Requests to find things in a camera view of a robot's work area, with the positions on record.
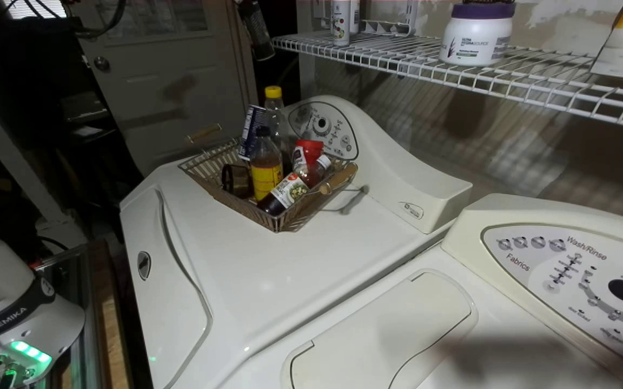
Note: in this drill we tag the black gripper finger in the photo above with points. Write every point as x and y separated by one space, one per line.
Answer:
248 12

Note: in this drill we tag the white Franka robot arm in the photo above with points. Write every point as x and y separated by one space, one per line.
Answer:
9 287

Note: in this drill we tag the brown wicker basket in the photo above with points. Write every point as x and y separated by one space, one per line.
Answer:
279 219

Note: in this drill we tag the white carpet cleaner spray can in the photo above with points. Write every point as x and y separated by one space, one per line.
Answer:
339 18

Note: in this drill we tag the clear bottle with yellow cap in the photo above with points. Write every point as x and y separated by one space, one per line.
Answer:
278 115

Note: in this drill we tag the white panel door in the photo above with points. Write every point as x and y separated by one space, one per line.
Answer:
167 88

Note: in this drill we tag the red capped spice bottle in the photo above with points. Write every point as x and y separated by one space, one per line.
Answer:
306 152

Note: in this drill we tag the amber liquid bottle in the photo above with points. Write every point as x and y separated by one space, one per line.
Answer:
267 174

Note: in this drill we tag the small dark jar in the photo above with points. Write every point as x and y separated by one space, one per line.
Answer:
235 183

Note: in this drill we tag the small bottle with white cap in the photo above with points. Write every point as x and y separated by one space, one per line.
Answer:
318 171

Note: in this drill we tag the spice bottle with black cap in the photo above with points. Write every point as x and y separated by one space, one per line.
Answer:
285 193

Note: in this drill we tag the white jar with purple lid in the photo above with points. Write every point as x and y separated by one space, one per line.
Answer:
474 36

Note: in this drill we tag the white top-load washer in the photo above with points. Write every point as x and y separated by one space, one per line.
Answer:
268 272

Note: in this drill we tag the white laundry dryer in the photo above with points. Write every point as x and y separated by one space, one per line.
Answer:
470 303

